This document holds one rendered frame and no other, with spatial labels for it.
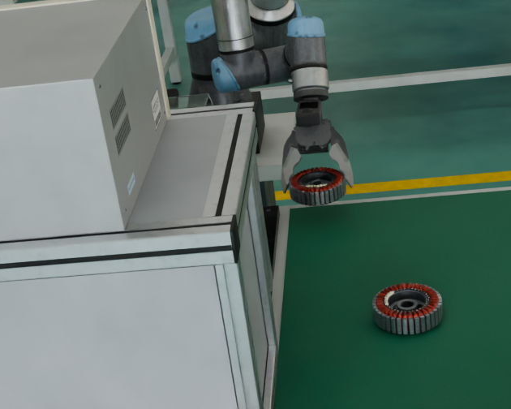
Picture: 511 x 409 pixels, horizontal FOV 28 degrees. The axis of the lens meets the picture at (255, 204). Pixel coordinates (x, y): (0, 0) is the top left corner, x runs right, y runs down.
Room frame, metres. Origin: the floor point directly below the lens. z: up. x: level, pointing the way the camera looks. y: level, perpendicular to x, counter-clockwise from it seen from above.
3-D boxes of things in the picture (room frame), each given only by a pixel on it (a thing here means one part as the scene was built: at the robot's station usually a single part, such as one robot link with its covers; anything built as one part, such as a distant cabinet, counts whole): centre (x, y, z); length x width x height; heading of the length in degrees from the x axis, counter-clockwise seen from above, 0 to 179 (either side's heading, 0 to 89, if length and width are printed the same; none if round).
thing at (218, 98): (2.28, 0.05, 0.89); 0.15 x 0.15 x 0.10
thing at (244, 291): (1.23, 0.03, 0.91); 0.28 x 0.03 x 0.32; 173
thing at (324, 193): (1.82, -0.13, 0.82); 0.11 x 0.11 x 0.04
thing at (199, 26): (2.28, 0.04, 1.01); 0.13 x 0.12 x 0.14; 102
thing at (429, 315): (1.41, -0.22, 0.77); 0.11 x 0.11 x 0.04
